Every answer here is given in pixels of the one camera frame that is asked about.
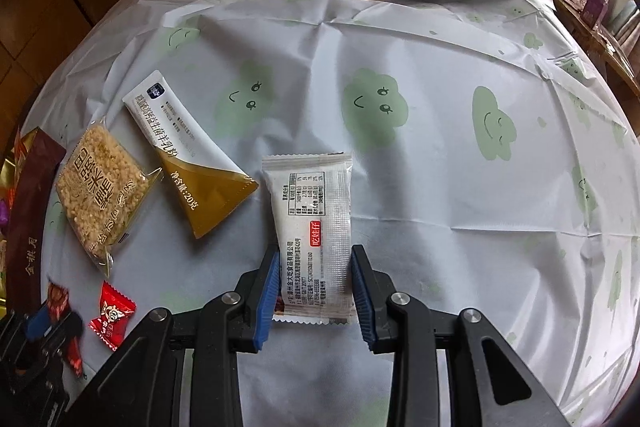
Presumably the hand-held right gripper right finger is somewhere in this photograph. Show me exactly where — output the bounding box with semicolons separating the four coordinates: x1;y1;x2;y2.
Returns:
350;244;571;427

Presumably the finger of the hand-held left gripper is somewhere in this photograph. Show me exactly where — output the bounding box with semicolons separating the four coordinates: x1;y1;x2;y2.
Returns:
44;311;85;361
22;309;53;343

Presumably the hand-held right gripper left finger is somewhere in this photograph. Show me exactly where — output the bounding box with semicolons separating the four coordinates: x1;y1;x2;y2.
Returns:
67;244;281;427

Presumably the maroon box with gold inside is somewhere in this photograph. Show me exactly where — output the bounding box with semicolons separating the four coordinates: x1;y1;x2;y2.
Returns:
0;127;68;309

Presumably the white snack packet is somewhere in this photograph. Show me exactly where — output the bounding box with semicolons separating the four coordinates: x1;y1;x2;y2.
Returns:
261;152;359;327

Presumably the white and gold powder sachet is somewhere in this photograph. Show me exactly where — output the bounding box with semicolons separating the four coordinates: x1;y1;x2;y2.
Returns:
123;71;260;241

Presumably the small red candy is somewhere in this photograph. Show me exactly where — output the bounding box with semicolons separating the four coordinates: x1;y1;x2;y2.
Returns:
87;281;138;353

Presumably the white tablecloth with green clouds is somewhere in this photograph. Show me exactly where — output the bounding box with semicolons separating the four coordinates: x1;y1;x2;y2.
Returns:
10;0;640;427

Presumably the clear puffed rice cake packet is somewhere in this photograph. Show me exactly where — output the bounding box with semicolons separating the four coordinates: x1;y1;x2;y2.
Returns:
54;119;164;269

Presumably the wooden side desk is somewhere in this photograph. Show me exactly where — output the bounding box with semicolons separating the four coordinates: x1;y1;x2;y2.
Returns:
520;0;640;98

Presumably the purple box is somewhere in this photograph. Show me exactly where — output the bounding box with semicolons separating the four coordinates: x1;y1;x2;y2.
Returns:
582;0;614;28

